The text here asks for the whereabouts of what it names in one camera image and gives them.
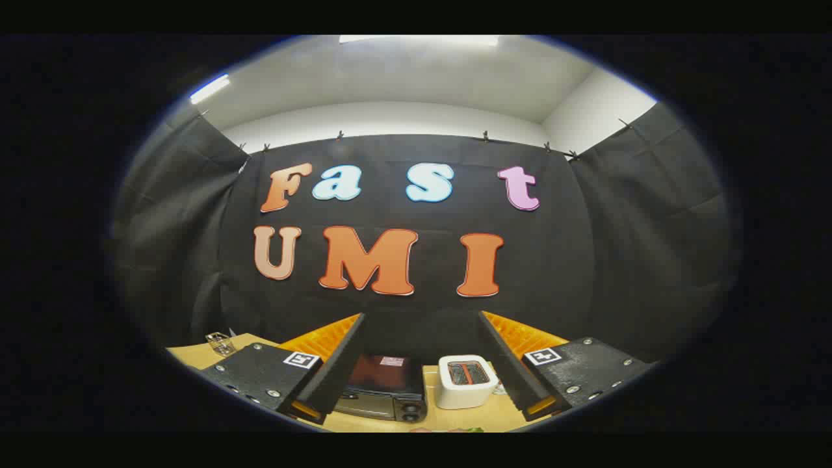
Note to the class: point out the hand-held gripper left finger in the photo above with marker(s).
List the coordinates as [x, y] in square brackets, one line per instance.
[338, 370]

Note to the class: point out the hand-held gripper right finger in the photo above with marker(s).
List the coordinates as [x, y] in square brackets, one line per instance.
[507, 370]

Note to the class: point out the black toaster oven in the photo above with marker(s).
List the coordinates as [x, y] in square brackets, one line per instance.
[383, 380]

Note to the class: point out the white pop-up toaster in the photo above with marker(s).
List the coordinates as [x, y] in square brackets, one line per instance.
[455, 393]

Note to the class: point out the ceiling light panel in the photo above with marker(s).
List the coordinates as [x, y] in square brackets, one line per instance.
[416, 39]
[209, 90]

